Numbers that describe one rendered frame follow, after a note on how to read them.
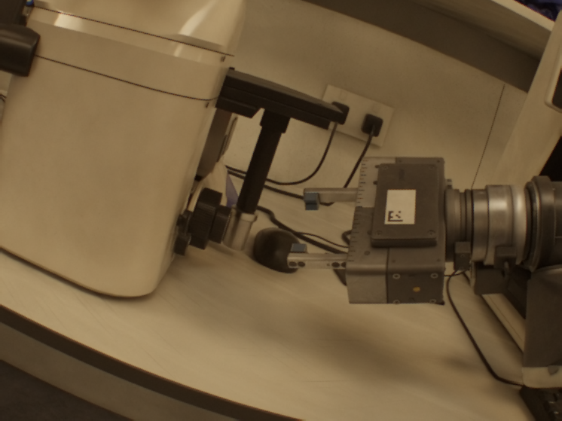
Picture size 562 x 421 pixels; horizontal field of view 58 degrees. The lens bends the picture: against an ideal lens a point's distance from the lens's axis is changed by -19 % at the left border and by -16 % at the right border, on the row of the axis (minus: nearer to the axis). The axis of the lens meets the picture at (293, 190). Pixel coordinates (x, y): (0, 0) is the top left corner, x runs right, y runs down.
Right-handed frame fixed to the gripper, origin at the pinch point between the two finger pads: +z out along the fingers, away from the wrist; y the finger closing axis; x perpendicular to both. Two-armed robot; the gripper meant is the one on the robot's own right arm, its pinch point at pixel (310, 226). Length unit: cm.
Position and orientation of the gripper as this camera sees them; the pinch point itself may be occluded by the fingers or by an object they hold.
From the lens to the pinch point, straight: 51.9
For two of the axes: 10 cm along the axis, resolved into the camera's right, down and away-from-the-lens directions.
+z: -9.7, 0.0, 2.3
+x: -1.5, -7.6, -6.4
